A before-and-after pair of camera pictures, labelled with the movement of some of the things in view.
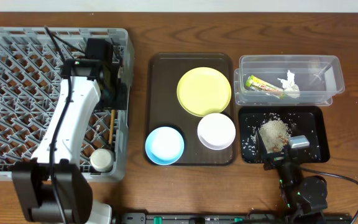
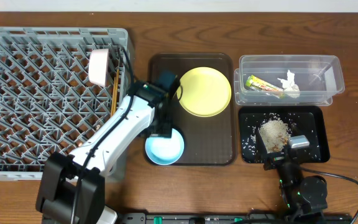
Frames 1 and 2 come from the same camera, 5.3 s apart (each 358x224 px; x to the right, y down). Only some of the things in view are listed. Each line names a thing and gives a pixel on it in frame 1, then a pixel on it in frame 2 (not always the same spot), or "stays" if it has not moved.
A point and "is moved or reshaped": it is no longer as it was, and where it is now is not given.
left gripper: x=117 y=98 to x=162 y=131
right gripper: x=278 y=157 stays
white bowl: x=216 y=131 is moved or reshaped
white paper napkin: x=289 y=85 stays
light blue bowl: x=164 y=145 stays
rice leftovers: x=275 y=135 stays
